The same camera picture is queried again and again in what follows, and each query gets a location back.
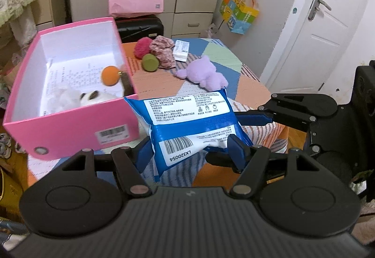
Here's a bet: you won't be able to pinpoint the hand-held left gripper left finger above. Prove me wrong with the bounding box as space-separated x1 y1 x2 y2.
60 136 153 197

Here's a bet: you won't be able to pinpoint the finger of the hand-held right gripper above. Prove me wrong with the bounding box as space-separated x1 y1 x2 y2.
205 152 236 173
234 93 339 131

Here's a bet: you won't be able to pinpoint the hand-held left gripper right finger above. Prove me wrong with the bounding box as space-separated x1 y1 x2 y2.
229 134 321 198

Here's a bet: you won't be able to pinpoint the blue wet wipes pack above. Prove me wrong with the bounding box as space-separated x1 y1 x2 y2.
124 88 253 182

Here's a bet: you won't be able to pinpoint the purple plush toy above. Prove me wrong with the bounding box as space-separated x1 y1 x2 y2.
176 55 228 92

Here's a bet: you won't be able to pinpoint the pink cardboard box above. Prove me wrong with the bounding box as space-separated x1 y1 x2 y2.
3 16 139 161

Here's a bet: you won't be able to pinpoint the orange sponge ball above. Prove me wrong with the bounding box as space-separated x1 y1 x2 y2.
101 66 121 86

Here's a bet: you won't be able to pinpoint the green sponge ball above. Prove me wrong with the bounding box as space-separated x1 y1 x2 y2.
142 53 160 72

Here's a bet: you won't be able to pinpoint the small white tissue packet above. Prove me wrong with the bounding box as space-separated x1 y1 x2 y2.
172 39 190 61

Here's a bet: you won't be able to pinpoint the floral fabric scrunchie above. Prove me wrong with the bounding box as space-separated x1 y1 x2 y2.
149 36 177 69

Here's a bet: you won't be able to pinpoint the red fluffy ball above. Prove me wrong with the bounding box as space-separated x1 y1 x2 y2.
134 37 153 59

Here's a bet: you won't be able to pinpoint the white door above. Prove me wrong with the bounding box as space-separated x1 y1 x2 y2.
259 0 375 95

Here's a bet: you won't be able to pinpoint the pale pink hanging cloth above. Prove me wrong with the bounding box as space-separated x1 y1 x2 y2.
206 22 224 39

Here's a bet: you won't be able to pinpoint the colourful paper gift bag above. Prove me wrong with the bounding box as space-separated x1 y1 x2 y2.
220 0 260 34

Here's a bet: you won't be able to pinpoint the printed paper sheet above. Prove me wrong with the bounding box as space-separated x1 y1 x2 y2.
39 60 126 115

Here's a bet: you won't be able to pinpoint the black suitcase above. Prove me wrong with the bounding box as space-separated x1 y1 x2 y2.
115 15 164 43

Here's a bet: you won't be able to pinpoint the pair of grey sneakers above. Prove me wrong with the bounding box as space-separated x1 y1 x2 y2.
0 132 14 156

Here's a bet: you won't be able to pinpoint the cream fluffy pajama pants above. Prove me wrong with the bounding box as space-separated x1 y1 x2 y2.
9 6 38 48

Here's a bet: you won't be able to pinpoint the metal door handle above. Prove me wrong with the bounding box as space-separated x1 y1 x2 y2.
307 0 332 21

